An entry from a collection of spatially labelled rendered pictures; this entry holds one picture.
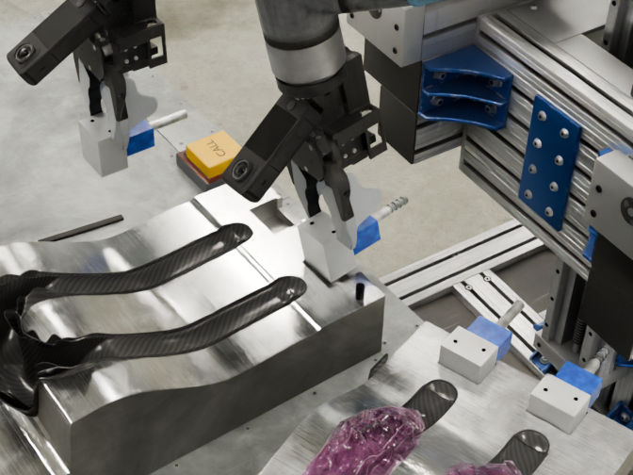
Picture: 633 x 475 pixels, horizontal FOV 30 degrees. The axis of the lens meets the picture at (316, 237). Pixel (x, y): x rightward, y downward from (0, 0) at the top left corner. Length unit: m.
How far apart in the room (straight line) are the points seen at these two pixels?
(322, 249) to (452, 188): 1.60
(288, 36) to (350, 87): 0.11
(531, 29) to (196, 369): 0.70
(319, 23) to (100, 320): 0.38
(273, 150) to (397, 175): 1.71
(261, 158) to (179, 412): 0.27
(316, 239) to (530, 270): 1.13
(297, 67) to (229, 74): 2.07
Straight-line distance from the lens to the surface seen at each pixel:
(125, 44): 1.33
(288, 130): 1.17
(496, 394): 1.25
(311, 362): 1.28
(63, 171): 1.61
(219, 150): 1.57
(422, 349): 1.28
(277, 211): 1.42
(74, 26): 1.31
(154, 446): 1.22
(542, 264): 2.37
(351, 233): 1.25
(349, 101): 1.20
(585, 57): 1.59
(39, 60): 1.32
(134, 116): 1.38
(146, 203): 1.55
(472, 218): 2.77
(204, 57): 3.28
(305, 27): 1.12
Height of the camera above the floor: 1.79
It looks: 42 degrees down
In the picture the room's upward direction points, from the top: 1 degrees clockwise
